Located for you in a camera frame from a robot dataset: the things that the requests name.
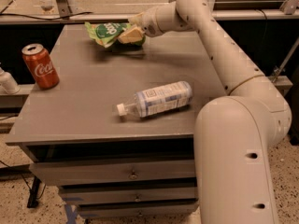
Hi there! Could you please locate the cabinet drawer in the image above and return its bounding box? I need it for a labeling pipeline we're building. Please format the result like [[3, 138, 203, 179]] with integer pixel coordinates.
[[59, 187, 197, 204], [30, 160, 195, 186], [78, 199, 198, 219]]

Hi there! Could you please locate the grey metal frame rail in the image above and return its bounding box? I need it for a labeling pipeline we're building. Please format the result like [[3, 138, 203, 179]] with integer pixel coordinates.
[[0, 9, 299, 25]]

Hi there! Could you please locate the bottom cabinet drawer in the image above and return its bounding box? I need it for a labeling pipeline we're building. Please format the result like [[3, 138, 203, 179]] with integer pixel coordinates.
[[78, 199, 198, 219]]

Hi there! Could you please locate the red cola can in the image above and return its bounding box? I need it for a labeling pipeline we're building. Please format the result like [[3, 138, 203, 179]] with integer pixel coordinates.
[[21, 43, 60, 90]]

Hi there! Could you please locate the top cabinet drawer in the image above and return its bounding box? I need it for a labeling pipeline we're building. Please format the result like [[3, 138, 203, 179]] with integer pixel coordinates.
[[30, 160, 195, 186]]

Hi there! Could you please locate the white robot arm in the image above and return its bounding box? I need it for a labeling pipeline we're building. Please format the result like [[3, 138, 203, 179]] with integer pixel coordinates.
[[129, 0, 292, 224]]

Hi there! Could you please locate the black floor cable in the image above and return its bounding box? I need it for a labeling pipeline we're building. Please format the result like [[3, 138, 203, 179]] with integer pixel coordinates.
[[0, 160, 47, 201]]

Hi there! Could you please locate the middle cabinet drawer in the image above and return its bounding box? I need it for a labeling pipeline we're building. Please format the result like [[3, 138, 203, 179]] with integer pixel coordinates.
[[59, 187, 197, 204]]

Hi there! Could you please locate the grey drawer cabinet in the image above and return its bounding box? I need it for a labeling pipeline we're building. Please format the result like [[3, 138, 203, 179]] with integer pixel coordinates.
[[5, 23, 226, 220]]

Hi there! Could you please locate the blue label plastic bottle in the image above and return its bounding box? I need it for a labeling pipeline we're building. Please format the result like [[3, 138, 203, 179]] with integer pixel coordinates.
[[117, 81, 192, 118]]

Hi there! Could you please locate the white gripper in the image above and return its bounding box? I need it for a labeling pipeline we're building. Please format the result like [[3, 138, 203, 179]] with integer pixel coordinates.
[[118, 7, 164, 44]]

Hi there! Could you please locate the black cable on rail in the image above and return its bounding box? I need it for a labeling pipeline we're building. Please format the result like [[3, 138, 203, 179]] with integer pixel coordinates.
[[0, 10, 93, 21]]

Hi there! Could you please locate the white plastic pipe fitting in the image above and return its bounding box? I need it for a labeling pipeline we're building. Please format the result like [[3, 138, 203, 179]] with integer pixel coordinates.
[[0, 67, 20, 94]]

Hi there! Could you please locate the green rice chip bag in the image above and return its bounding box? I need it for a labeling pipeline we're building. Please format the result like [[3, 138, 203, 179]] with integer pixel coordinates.
[[85, 22, 146, 48]]

